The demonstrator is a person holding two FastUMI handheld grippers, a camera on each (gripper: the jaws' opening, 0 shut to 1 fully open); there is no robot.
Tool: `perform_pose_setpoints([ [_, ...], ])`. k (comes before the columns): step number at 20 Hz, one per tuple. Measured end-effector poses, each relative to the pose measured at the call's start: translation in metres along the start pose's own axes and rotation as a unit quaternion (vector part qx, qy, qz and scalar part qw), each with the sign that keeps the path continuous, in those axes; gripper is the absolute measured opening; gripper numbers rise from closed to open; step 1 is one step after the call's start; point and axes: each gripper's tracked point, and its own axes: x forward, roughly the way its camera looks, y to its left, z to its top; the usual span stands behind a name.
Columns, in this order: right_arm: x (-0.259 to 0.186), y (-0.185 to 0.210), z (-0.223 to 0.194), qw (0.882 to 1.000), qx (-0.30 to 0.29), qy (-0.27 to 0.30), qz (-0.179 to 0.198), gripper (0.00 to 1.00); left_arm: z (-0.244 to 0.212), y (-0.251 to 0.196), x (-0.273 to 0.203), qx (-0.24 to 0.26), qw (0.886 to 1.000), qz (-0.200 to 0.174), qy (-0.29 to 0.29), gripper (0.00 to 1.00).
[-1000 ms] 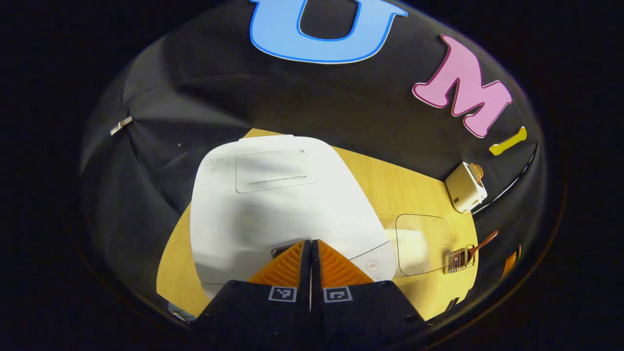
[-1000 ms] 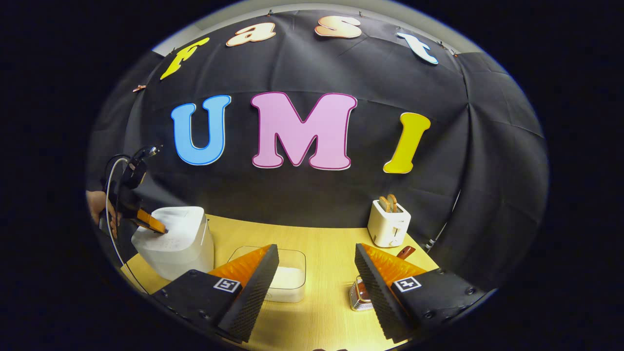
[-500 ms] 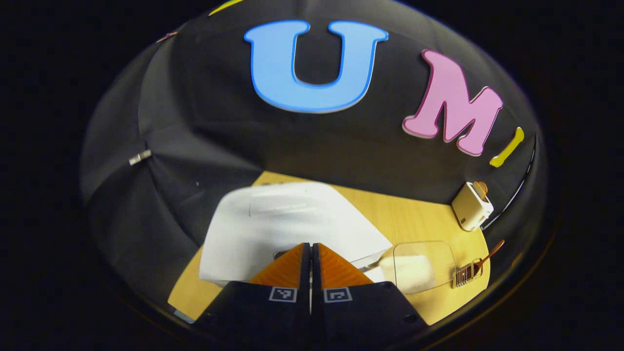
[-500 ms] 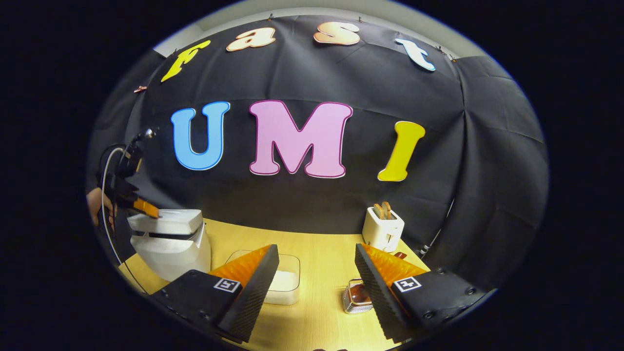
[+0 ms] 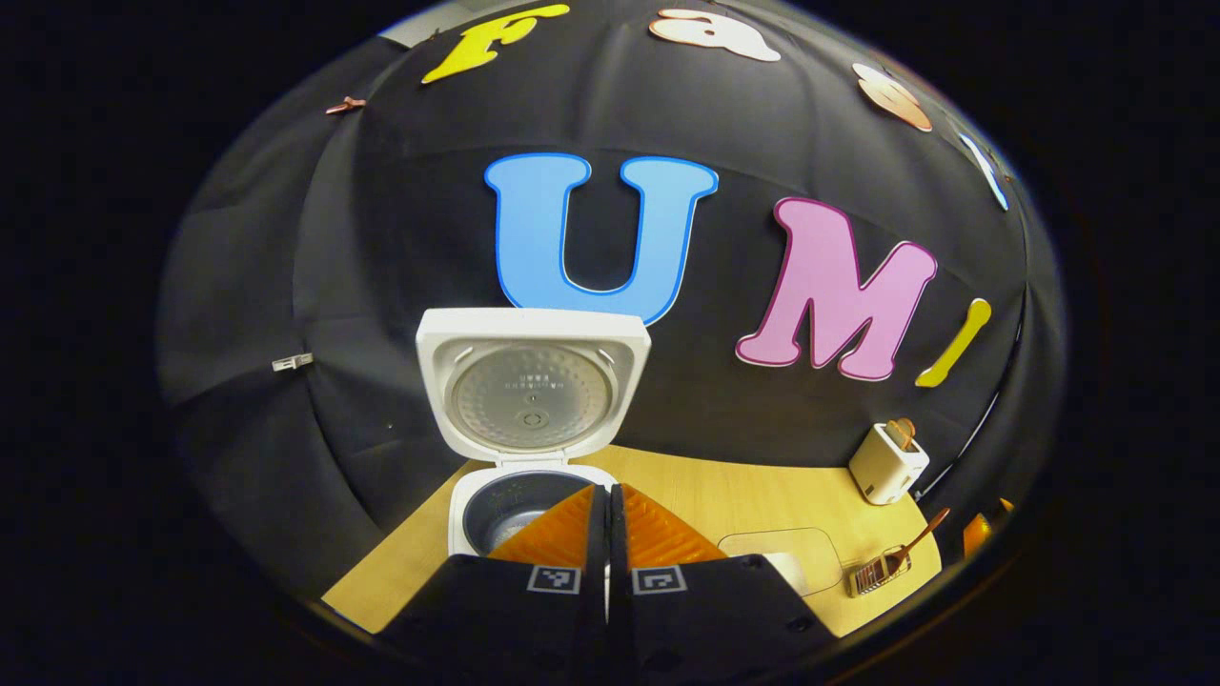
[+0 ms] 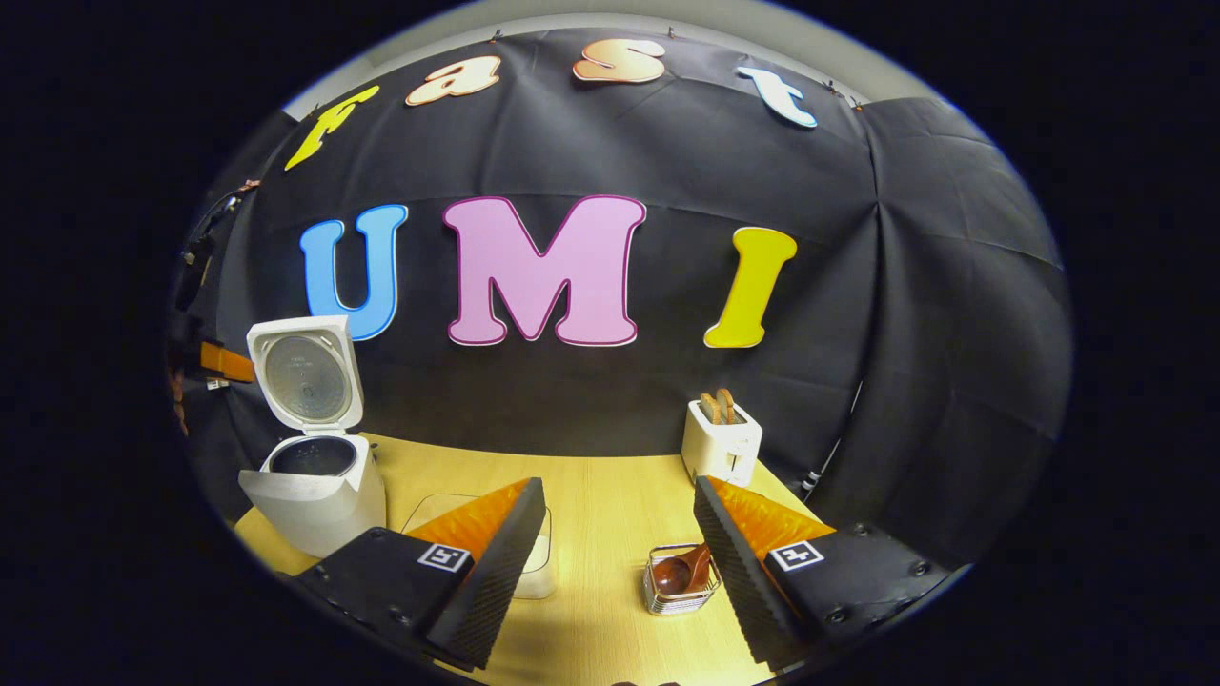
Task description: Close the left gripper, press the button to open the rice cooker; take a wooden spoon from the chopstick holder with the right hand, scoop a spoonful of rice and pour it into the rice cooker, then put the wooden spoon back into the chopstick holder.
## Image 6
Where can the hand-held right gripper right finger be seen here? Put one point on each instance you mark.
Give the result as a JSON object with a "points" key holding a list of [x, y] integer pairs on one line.
{"points": [[729, 572]]}

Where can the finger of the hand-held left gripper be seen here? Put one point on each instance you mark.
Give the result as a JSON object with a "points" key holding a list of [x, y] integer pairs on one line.
{"points": [[227, 362]]}

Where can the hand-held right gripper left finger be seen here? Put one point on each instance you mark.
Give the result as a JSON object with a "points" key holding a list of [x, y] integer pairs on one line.
{"points": [[496, 572]]}

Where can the white rice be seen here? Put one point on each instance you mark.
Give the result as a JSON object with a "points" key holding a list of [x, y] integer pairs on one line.
{"points": [[538, 557]]}

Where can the brown wooden spoon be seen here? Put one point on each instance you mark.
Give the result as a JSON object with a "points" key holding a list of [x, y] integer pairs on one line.
{"points": [[672, 574]]}

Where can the white rice cooker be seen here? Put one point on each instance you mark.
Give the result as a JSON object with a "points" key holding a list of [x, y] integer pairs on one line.
{"points": [[315, 514]]}

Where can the clear plastic container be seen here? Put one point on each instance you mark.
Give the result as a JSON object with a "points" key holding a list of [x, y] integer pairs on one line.
{"points": [[545, 583]]}

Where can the white toaster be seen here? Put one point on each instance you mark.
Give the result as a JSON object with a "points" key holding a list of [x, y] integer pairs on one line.
{"points": [[720, 453]]}

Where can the black backdrop cloth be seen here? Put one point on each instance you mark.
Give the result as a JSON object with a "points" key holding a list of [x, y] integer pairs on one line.
{"points": [[667, 410]]}

